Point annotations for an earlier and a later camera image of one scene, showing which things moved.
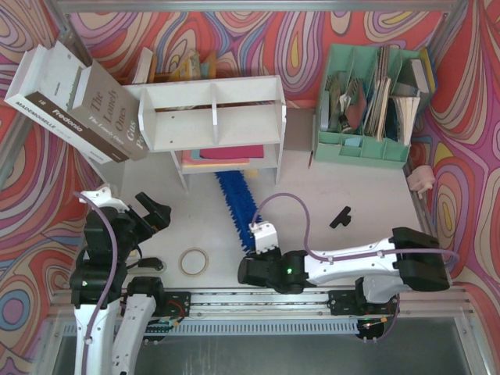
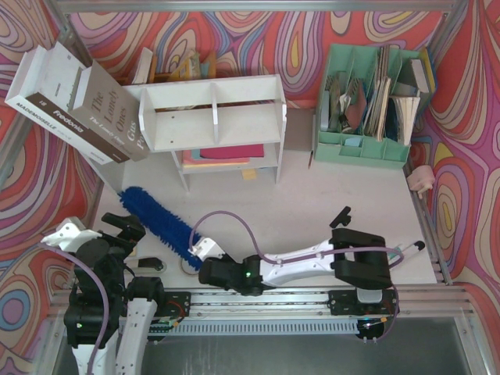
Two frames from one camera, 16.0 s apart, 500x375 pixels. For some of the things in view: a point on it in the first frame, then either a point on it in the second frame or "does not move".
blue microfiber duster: x=243 y=206 → x=171 y=230
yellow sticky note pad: x=251 y=173 does not move
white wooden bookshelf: x=213 y=125 does not move
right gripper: x=245 y=270 → x=208 y=269
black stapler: x=151 y=262 does not move
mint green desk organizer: x=369 y=96 does not move
